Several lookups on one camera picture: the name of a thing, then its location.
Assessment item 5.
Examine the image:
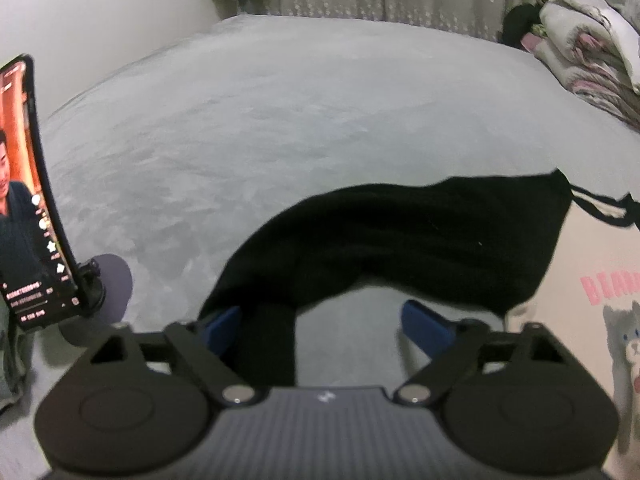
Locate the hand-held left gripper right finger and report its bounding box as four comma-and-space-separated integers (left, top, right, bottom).
395, 300, 568, 407

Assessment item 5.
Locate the round grey phone stand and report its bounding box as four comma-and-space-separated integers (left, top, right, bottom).
57, 254, 133, 348

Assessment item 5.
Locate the pink-edged pillow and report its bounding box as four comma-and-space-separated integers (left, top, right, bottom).
584, 0, 640, 93

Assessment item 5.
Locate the smartphone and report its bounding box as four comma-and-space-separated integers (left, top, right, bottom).
0, 55, 83, 331

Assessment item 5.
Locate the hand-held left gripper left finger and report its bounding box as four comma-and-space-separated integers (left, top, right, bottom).
90, 305, 261, 407

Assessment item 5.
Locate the folded floral quilt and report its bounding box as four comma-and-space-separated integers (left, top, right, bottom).
520, 0, 640, 133

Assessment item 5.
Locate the grey-green cloth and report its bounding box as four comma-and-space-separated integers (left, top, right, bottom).
0, 305, 33, 413

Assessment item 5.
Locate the grey bed blanket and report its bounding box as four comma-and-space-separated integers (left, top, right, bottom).
0, 15, 640, 480

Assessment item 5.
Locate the black cloth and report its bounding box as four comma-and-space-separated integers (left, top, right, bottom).
501, 4, 543, 51

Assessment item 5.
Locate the cream shirt with black sleeves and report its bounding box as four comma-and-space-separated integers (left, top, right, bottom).
197, 167, 640, 480

